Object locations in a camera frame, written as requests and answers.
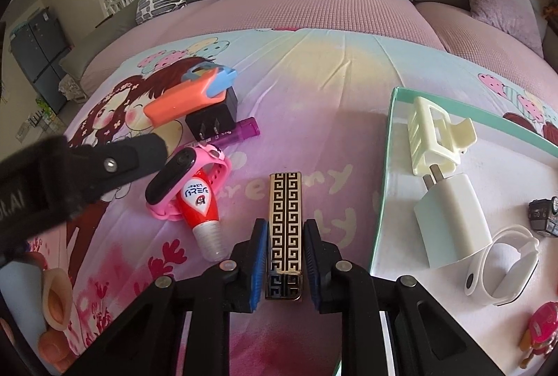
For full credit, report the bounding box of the black toy car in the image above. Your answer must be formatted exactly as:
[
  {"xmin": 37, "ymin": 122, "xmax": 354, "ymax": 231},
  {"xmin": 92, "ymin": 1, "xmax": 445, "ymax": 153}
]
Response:
[{"xmin": 528, "ymin": 196, "xmax": 558, "ymax": 238}]

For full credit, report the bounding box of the teal-rimmed white tray box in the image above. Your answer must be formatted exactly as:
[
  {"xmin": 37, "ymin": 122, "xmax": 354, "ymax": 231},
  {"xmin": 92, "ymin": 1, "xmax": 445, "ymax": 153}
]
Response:
[{"xmin": 369, "ymin": 88, "xmax": 557, "ymax": 375}]

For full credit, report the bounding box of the pink kids smartwatch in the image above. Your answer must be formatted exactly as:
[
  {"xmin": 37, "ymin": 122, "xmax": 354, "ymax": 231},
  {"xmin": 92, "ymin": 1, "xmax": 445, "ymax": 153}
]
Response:
[{"xmin": 145, "ymin": 144, "xmax": 232, "ymax": 221}]

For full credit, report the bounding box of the white smartwatch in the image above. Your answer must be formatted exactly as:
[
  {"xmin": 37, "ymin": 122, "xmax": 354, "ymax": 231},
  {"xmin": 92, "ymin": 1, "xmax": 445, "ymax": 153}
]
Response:
[{"xmin": 465, "ymin": 225, "xmax": 540, "ymax": 306}]

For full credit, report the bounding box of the black power adapter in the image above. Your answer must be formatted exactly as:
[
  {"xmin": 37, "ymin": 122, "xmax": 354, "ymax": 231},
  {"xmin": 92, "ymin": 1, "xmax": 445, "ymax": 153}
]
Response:
[{"xmin": 184, "ymin": 87, "xmax": 237, "ymax": 142}]

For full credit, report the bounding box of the left hand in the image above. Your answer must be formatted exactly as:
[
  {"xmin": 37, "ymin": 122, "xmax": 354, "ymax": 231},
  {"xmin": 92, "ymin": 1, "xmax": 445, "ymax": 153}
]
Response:
[{"xmin": 28, "ymin": 251, "xmax": 76, "ymax": 373}]

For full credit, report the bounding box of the dark grey cabinet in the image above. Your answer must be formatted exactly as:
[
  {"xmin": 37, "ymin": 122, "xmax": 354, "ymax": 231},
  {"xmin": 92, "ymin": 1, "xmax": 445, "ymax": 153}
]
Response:
[{"xmin": 9, "ymin": 7, "xmax": 71, "ymax": 114}]

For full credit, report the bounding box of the red white glue bottle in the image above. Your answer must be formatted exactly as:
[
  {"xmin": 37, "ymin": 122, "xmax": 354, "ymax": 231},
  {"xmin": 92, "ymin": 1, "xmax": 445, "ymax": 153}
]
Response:
[{"xmin": 175, "ymin": 169, "xmax": 226, "ymax": 263}]

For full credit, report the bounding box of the orange blue utility knife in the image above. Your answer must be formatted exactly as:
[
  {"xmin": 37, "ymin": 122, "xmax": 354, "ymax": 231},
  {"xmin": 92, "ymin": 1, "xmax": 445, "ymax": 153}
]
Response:
[{"xmin": 144, "ymin": 62, "xmax": 237, "ymax": 128}]

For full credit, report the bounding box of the cartoon print table cloth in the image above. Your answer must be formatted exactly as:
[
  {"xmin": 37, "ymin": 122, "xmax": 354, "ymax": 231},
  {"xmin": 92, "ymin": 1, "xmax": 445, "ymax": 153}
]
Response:
[{"xmin": 31, "ymin": 29, "xmax": 557, "ymax": 375}]

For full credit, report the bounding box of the cream plastic hair claw clip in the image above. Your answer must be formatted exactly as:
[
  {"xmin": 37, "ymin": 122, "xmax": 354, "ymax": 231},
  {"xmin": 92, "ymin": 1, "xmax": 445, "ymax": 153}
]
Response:
[{"xmin": 407, "ymin": 97, "xmax": 478, "ymax": 176}]

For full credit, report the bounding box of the white usb charger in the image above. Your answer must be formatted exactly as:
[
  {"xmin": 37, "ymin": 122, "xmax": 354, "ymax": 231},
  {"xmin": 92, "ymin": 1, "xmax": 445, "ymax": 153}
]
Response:
[{"xmin": 413, "ymin": 164, "xmax": 493, "ymax": 269}]

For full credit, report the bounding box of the pink pup toy figure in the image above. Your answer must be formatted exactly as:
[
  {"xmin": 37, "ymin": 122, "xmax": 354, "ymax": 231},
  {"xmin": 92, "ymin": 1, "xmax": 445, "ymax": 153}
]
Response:
[{"xmin": 519, "ymin": 301, "xmax": 558, "ymax": 369}]

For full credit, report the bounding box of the black gold patterned box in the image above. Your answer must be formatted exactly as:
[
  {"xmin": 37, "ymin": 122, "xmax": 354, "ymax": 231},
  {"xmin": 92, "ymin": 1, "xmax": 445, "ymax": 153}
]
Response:
[{"xmin": 266, "ymin": 172, "xmax": 303, "ymax": 300}]

